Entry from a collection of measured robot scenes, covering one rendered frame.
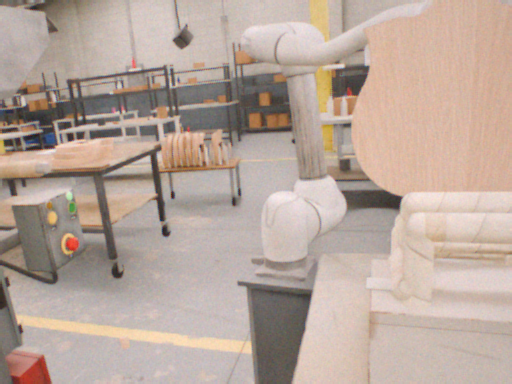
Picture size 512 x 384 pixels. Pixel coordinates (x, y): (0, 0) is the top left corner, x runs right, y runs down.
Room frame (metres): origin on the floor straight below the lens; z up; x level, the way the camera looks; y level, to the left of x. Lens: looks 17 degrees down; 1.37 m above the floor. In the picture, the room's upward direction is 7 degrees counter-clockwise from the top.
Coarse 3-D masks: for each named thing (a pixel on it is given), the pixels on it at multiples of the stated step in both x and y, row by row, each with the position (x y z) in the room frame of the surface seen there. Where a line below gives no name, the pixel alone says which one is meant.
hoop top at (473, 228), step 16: (416, 224) 0.41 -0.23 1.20; (432, 224) 0.41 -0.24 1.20; (448, 224) 0.40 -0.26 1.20; (464, 224) 0.39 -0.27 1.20; (480, 224) 0.39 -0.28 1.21; (496, 224) 0.38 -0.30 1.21; (432, 240) 0.41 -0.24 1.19; (448, 240) 0.40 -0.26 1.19; (464, 240) 0.39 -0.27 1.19; (480, 240) 0.39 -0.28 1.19; (496, 240) 0.38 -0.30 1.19
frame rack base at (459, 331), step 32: (448, 288) 0.45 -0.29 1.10; (480, 288) 0.44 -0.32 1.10; (384, 320) 0.41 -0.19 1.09; (416, 320) 0.40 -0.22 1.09; (448, 320) 0.39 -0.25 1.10; (480, 320) 0.38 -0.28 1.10; (384, 352) 0.41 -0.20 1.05; (416, 352) 0.40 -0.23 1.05; (448, 352) 0.39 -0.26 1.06; (480, 352) 0.37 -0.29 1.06
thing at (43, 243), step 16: (48, 192) 1.20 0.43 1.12; (64, 192) 1.18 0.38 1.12; (16, 208) 1.10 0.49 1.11; (32, 208) 1.08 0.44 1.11; (64, 208) 1.16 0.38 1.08; (16, 224) 1.11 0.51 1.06; (32, 224) 1.09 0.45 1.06; (48, 224) 1.09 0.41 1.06; (64, 224) 1.15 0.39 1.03; (80, 224) 1.22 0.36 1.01; (32, 240) 1.09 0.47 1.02; (48, 240) 1.08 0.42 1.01; (64, 240) 1.13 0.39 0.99; (80, 240) 1.20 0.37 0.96; (32, 256) 1.10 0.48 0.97; (48, 256) 1.08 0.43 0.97; (64, 256) 1.12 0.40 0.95; (32, 272) 1.13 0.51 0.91
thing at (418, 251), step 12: (408, 240) 0.42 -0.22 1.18; (420, 240) 0.41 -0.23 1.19; (408, 252) 0.42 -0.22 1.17; (420, 252) 0.41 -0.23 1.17; (432, 252) 0.41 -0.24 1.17; (408, 264) 0.42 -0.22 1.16; (420, 264) 0.41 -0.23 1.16; (432, 264) 0.41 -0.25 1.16; (408, 276) 0.42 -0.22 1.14; (420, 276) 0.41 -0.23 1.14; (432, 276) 0.41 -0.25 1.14; (420, 288) 0.41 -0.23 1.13; (408, 300) 0.42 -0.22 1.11; (420, 300) 0.41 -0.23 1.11
